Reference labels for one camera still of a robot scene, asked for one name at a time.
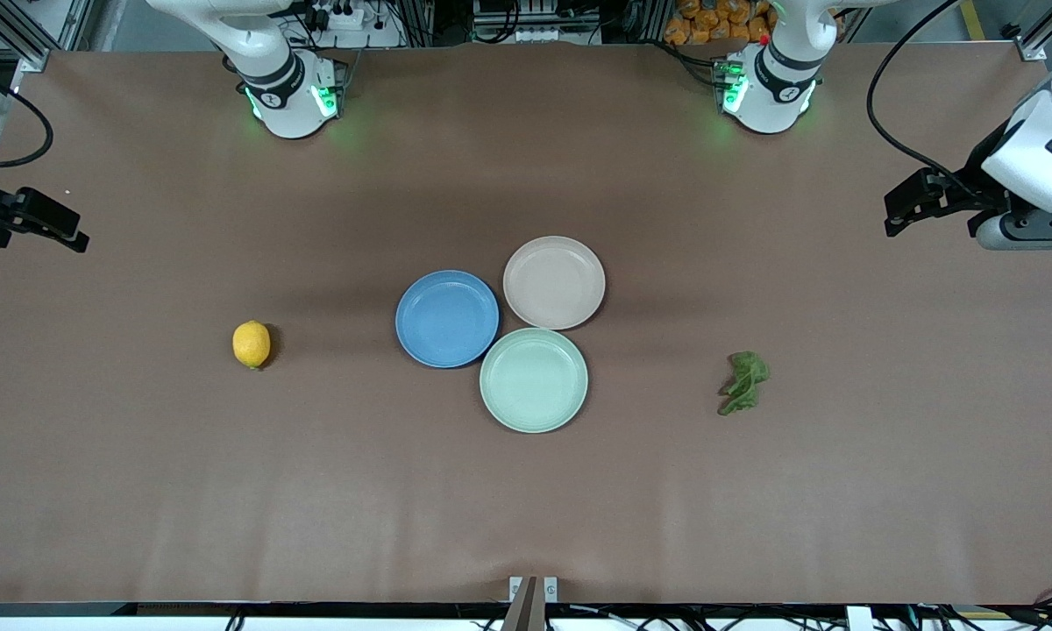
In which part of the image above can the white power strip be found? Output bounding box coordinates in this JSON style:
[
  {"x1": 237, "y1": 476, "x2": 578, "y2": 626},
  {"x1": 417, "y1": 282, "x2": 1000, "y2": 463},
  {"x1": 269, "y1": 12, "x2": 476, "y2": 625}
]
[{"x1": 302, "y1": 3, "x2": 371, "y2": 32}]

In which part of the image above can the aluminium frame profile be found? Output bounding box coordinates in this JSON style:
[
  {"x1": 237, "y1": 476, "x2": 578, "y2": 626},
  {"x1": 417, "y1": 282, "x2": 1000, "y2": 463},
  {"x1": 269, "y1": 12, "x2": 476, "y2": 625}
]
[
  {"x1": 1013, "y1": 0, "x2": 1052, "y2": 62},
  {"x1": 0, "y1": 0, "x2": 85, "y2": 73}
]

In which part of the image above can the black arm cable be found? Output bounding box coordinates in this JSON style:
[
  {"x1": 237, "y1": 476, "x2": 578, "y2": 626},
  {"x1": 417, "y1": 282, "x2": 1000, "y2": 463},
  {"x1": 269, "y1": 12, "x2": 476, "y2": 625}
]
[
  {"x1": 0, "y1": 88, "x2": 55, "y2": 169},
  {"x1": 866, "y1": 0, "x2": 983, "y2": 198}
]

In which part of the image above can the green lettuce leaf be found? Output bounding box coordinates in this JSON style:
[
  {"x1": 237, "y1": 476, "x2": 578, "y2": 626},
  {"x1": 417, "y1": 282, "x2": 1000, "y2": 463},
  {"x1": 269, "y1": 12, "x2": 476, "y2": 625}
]
[{"x1": 717, "y1": 351, "x2": 771, "y2": 417}]

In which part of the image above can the yellow lemon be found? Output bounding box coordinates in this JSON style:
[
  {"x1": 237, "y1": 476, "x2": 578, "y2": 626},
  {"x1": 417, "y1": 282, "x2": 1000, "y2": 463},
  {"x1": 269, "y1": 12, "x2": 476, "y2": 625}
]
[{"x1": 231, "y1": 320, "x2": 273, "y2": 371}]

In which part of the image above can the beige plate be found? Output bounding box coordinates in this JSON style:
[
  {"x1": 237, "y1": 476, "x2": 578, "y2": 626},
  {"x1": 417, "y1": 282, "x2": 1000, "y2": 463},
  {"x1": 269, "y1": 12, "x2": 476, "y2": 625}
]
[{"x1": 502, "y1": 235, "x2": 607, "y2": 331}]

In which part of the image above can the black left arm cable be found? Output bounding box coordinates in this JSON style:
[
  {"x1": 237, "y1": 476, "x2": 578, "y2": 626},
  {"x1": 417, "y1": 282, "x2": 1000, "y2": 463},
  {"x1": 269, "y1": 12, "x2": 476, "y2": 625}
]
[{"x1": 866, "y1": 0, "x2": 983, "y2": 198}]

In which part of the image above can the small metal table bracket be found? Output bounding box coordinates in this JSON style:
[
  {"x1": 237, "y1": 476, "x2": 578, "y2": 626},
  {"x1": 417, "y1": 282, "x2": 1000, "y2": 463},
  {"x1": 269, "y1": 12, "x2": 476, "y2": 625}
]
[{"x1": 508, "y1": 576, "x2": 559, "y2": 605}]

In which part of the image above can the white electronics box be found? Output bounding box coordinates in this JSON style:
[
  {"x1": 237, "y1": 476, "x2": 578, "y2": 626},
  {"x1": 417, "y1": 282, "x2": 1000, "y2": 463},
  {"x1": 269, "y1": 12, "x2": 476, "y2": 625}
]
[{"x1": 472, "y1": 0, "x2": 601, "y2": 45}]

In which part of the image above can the orange snack packets pile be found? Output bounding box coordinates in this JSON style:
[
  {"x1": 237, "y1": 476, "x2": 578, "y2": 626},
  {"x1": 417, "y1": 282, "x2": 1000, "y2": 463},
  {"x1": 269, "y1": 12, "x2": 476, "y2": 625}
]
[{"x1": 664, "y1": 0, "x2": 777, "y2": 46}]

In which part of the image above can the brown post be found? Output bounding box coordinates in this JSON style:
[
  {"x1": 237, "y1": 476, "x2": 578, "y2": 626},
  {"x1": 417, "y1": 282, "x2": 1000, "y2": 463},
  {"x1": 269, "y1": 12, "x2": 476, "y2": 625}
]
[{"x1": 501, "y1": 576, "x2": 540, "y2": 631}]

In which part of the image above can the blue plate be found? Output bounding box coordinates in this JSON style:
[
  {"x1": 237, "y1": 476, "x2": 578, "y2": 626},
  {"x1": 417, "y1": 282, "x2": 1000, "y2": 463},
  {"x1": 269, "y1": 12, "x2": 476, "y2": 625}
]
[{"x1": 394, "y1": 269, "x2": 501, "y2": 369}]

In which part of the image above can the pale green plate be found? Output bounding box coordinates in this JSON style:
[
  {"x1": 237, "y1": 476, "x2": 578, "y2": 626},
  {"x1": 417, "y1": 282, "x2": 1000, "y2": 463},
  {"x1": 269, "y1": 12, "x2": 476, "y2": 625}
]
[{"x1": 479, "y1": 327, "x2": 590, "y2": 435}]

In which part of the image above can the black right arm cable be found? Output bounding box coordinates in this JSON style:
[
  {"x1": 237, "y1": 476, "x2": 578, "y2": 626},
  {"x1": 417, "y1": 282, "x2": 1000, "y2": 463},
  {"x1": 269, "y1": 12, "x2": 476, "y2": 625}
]
[{"x1": 0, "y1": 88, "x2": 55, "y2": 169}]

